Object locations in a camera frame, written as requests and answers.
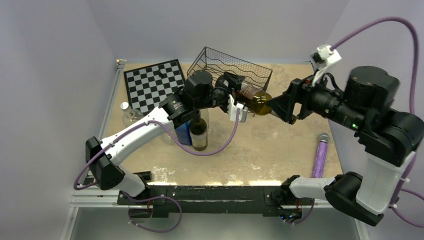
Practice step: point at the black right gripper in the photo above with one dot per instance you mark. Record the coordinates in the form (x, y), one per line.
(299, 91)

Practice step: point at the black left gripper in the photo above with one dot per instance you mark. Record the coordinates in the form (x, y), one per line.
(233, 85)

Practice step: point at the black wire wine rack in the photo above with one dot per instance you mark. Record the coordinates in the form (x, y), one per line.
(216, 63)

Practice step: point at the clear glass bottle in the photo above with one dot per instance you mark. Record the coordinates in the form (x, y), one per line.
(204, 113)

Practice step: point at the dark green wine bottle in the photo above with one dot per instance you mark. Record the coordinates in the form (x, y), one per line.
(198, 130)

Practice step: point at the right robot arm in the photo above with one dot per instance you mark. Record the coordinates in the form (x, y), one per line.
(390, 139)

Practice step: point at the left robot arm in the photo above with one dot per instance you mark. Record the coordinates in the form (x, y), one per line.
(104, 157)

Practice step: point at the blue rectangular glass bottle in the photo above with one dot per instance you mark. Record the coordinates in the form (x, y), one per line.
(183, 134)

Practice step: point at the round clear bottle silver cap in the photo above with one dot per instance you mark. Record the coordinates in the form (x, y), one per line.
(166, 138)

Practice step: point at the clear round flask bottle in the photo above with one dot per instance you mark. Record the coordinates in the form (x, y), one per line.
(130, 116)

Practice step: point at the purple glitter microphone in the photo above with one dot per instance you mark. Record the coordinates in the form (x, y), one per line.
(321, 154)

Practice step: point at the black white chessboard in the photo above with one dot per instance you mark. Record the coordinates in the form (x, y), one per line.
(147, 86)

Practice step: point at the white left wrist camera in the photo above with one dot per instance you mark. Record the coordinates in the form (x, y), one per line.
(236, 111)

